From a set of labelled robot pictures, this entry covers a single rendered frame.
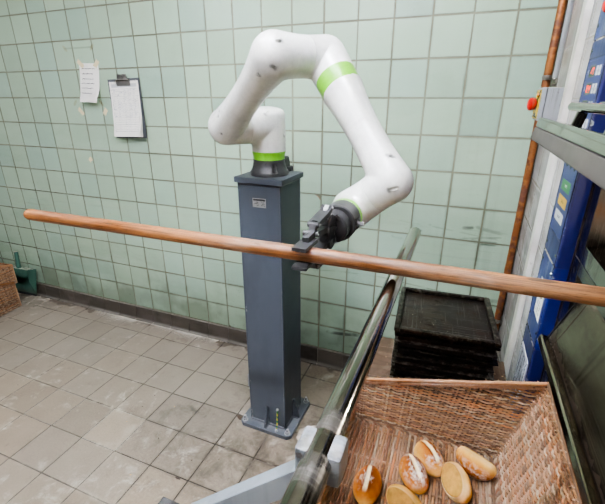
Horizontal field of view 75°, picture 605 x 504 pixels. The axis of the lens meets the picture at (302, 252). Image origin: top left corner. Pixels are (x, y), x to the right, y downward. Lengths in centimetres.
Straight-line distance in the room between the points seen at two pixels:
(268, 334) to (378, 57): 128
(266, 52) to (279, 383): 135
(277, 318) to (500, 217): 107
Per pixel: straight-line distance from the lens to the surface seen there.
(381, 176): 100
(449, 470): 115
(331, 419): 44
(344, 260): 73
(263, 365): 187
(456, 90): 188
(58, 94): 302
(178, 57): 237
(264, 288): 165
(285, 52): 113
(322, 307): 226
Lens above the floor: 148
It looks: 21 degrees down
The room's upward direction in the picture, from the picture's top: straight up
